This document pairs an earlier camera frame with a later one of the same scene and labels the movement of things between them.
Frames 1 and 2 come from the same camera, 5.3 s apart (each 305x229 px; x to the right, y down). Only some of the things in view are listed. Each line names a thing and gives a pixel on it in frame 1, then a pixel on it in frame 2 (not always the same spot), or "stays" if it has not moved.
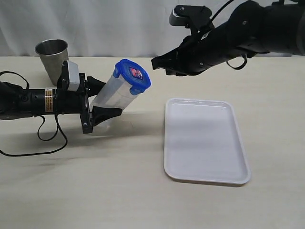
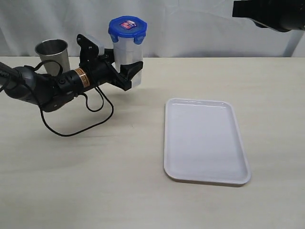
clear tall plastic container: x=116 y=93 to x=126 y=51
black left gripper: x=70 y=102 to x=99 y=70
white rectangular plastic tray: x=202 y=142 stays
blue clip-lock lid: x=133 y=73 to x=127 y=26
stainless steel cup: x=53 y=53 stays
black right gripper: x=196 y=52 to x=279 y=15
